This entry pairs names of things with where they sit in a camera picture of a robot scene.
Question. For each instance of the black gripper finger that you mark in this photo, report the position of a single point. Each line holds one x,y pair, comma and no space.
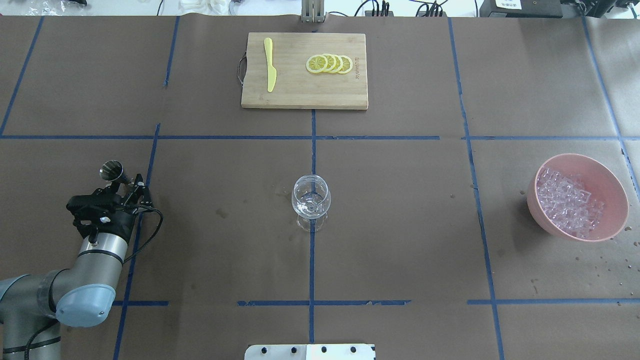
138,181
140,198

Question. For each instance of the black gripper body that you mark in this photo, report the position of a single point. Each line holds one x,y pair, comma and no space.
121,218

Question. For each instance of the steel double jigger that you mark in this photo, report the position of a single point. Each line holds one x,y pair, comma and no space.
113,172

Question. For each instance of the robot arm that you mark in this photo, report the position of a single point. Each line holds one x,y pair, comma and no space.
34,307

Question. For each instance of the clear wine glass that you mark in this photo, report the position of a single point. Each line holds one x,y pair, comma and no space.
311,199

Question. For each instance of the pile of clear ice cubes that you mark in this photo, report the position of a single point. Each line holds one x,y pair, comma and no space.
565,200

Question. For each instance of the yellow plastic knife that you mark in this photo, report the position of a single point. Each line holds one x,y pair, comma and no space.
268,45

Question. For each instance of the bamboo cutting board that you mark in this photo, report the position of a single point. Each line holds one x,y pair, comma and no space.
296,87

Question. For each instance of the lemon slice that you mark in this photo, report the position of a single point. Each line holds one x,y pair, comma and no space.
329,62
347,65
317,64
337,64

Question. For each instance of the pink ribbed bowl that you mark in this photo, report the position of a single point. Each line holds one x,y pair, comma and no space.
599,181

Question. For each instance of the black box with label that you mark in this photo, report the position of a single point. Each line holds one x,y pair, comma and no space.
549,9

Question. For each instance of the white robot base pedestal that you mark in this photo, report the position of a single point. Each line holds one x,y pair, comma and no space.
327,351

